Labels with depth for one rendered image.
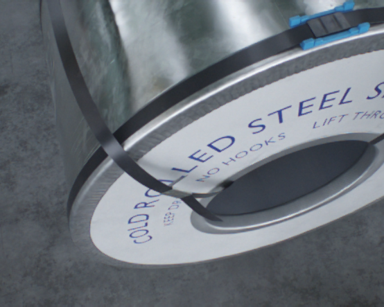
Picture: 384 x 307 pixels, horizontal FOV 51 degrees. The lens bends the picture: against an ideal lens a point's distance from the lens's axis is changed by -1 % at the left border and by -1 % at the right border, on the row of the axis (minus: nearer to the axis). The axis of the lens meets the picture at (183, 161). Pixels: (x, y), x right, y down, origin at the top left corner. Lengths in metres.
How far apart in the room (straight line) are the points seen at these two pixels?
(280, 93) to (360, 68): 0.15
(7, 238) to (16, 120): 0.68
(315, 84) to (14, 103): 2.03
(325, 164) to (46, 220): 1.33
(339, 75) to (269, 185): 0.76
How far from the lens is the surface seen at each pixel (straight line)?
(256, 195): 1.43
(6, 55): 2.80
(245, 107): 0.71
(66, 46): 0.81
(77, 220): 0.95
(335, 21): 0.69
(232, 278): 1.88
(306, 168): 1.45
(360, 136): 1.02
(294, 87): 0.72
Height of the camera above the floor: 1.84
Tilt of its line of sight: 63 degrees down
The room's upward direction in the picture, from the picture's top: 9 degrees counter-clockwise
